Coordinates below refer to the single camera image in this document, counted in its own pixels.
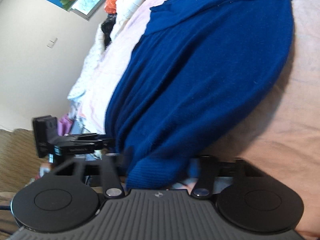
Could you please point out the blue beaded knit sweater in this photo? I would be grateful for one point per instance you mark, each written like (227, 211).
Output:
(187, 80)

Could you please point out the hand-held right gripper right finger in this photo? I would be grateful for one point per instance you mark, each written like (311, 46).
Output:
(205, 175)

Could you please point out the brown striped sofa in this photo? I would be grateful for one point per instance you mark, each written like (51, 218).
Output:
(17, 155)

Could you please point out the white puffer jacket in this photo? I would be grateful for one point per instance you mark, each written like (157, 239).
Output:
(127, 5)

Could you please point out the window with metal frame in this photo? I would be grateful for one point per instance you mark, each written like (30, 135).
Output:
(87, 2)

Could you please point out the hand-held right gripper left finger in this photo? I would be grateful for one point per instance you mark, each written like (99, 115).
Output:
(110, 175)

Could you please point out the white wall switch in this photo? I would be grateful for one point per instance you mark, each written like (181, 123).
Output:
(52, 43)

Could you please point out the lilac cloth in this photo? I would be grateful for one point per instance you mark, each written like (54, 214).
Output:
(65, 125)

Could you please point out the black lace cloth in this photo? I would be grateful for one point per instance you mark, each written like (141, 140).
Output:
(107, 30)

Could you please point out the pink plush bed blanket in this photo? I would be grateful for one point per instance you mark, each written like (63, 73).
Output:
(287, 130)

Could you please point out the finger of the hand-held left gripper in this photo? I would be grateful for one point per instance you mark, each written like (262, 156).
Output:
(87, 137)

